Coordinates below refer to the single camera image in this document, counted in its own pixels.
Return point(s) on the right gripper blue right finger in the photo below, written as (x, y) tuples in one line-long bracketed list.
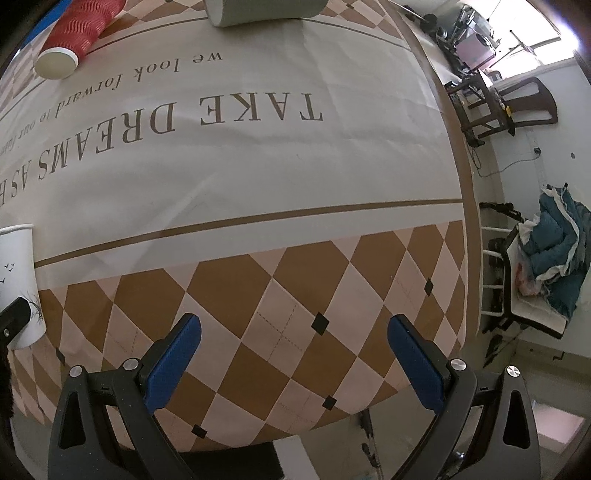
[(484, 426)]

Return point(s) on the red ribbed paper cup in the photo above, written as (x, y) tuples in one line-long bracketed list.
[(72, 36)]

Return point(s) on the grey ribbed cup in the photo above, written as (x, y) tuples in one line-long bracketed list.
[(228, 13)]

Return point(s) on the checkered printed tablecloth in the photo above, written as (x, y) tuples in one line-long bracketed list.
[(293, 184)]

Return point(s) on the teal blanket pile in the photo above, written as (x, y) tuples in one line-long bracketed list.
[(554, 251)]

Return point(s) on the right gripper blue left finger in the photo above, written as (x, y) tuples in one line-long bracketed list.
[(105, 425)]

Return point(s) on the black folding rack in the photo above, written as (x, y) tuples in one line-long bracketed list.
[(507, 305)]

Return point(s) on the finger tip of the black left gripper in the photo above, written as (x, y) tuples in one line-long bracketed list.
[(13, 320)]

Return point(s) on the white cup with plant print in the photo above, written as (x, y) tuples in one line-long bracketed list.
[(18, 279)]

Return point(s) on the dark wooden side chair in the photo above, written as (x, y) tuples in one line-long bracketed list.
[(484, 110)]

